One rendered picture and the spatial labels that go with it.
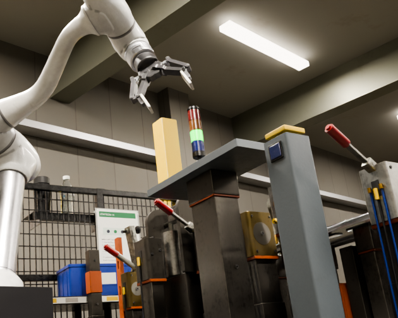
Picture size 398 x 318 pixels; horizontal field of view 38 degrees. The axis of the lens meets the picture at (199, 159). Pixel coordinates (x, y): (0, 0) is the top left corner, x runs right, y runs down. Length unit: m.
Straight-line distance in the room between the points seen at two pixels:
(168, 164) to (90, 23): 1.34
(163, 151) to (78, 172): 2.12
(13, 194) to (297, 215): 1.10
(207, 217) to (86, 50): 3.64
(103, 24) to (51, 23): 3.15
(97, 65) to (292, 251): 3.71
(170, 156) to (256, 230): 1.59
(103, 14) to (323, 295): 1.07
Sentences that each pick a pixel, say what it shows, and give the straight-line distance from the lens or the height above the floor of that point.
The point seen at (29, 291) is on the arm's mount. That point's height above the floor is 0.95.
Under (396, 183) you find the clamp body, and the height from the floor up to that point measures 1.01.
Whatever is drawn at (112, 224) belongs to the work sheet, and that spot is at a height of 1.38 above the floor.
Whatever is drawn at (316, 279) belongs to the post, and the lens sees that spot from 1.09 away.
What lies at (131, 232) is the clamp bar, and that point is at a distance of 2.03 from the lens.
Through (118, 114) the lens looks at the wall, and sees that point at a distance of 5.59.
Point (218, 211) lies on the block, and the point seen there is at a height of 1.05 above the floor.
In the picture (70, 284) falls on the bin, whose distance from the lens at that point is 2.32.
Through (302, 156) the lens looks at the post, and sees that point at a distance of 1.17.
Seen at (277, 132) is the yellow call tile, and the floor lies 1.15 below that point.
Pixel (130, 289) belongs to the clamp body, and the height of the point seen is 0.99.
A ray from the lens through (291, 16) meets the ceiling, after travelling 5.20.
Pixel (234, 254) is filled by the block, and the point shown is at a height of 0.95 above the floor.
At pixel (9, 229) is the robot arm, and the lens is 1.87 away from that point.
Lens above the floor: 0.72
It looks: 20 degrees up
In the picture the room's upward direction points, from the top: 7 degrees counter-clockwise
